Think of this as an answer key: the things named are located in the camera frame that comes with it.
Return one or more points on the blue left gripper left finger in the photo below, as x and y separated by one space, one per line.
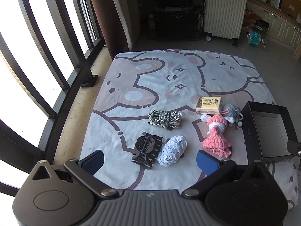
93 162

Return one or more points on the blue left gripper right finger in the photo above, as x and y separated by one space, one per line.
207 163

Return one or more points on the pink crochet bunny doll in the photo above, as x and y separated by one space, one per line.
216 142

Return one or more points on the white lace scrunchie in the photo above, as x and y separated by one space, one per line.
172 151

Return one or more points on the black hair claw clip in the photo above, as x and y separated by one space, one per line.
146 150

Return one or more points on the yellow tissue pack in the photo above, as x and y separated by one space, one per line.
210 105

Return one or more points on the black cardboard box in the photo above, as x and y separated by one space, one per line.
267 130

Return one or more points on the grey crochet elephant toy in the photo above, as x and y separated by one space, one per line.
232 115

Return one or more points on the cartoon bear bed sheet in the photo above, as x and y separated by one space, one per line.
171 80

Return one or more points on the plastic water bottle pack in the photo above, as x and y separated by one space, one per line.
253 38

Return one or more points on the dark brown curtain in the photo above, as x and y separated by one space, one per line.
111 27

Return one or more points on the black bag on floor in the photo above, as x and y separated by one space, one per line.
261 26

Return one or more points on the white ribbed suitcase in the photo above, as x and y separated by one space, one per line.
224 18

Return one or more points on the red snack bag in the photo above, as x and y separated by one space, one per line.
249 19

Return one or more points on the dark tv cabinet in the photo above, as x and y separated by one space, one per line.
169 20

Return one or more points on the cream kitchen cabinets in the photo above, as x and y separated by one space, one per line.
282 16

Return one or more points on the striped rope scrunchie with pearl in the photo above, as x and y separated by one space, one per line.
165 119

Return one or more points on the black window frame railing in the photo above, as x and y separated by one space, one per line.
47 50

